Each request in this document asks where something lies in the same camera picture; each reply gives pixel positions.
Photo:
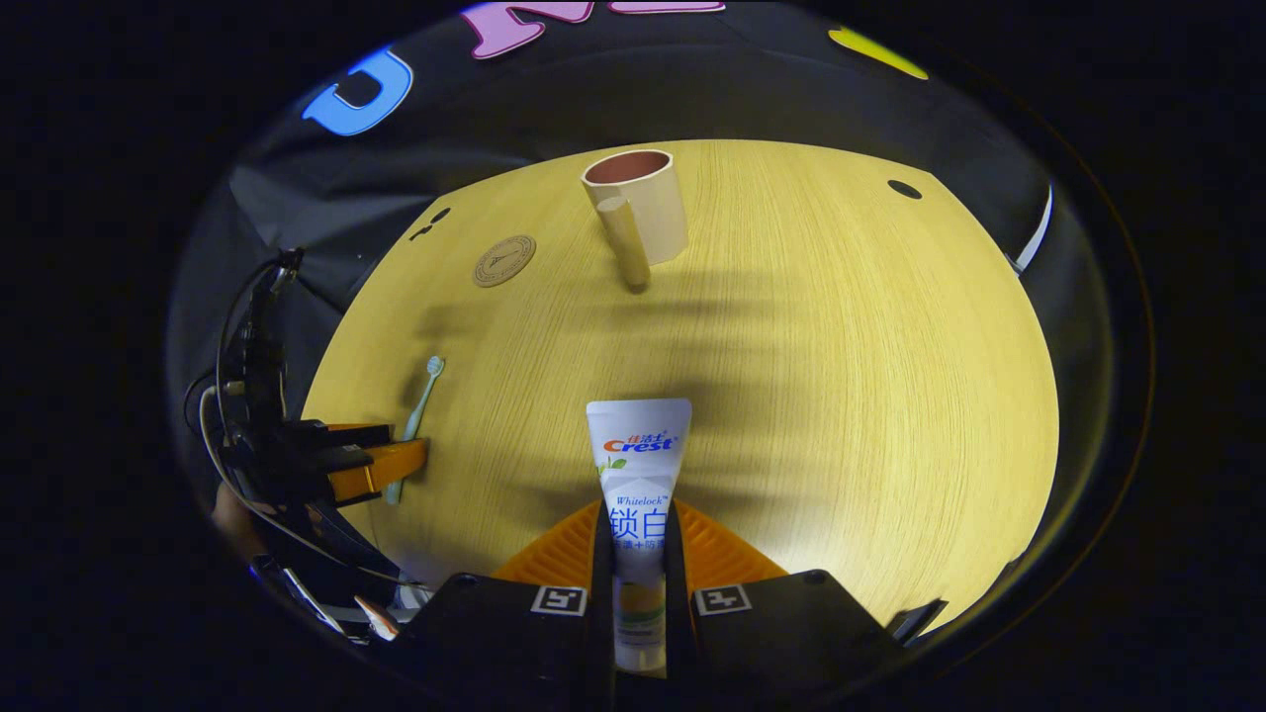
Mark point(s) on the white toothpaste tube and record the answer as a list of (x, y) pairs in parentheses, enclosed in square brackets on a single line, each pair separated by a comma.
[(640, 475)]

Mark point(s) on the round wooden coaster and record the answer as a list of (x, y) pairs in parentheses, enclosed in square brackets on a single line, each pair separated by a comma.
[(504, 261)]

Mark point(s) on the black backdrop cloth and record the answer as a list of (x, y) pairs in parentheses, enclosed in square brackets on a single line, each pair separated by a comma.
[(554, 99)]

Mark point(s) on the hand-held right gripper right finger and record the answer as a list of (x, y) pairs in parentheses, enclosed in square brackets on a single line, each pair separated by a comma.
[(676, 593)]

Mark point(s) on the beige cup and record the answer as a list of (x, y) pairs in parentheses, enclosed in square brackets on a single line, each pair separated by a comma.
[(658, 213)]

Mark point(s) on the light green toothbrush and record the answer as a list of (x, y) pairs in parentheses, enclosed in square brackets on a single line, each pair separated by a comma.
[(420, 405)]

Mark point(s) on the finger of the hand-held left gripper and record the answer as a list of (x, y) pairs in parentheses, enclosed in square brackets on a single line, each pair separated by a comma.
[(381, 470), (346, 433)]

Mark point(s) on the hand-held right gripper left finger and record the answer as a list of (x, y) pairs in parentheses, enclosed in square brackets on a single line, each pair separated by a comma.
[(603, 593)]

